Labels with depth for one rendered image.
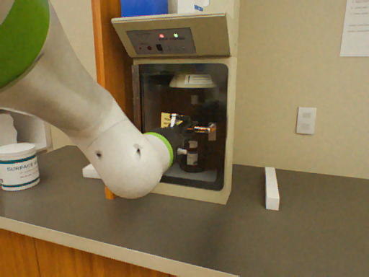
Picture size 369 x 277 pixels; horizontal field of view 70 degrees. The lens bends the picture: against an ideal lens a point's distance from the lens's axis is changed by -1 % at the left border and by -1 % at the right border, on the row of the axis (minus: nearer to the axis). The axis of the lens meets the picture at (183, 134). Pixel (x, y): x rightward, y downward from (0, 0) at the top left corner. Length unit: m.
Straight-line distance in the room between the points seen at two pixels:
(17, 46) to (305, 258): 0.70
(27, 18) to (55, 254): 0.83
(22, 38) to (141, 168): 0.30
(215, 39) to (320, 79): 0.61
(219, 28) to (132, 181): 0.45
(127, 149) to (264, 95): 0.88
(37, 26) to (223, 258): 0.61
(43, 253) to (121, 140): 0.62
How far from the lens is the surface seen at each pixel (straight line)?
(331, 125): 1.26
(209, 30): 0.73
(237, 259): 0.69
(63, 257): 0.93
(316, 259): 0.75
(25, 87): 0.22
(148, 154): 0.45
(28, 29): 0.19
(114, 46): 0.91
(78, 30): 1.60
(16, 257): 1.09
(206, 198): 0.91
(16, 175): 1.13
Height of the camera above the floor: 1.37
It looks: 14 degrees down
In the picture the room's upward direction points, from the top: straight up
